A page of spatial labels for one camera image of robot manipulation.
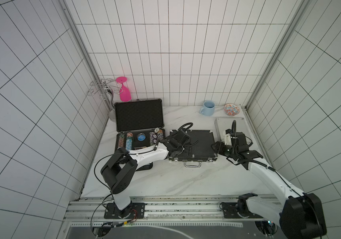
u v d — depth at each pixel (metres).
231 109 1.17
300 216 0.40
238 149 0.64
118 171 0.45
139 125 0.99
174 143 0.68
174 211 0.74
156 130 0.98
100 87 1.06
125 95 1.07
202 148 0.87
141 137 0.98
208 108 1.11
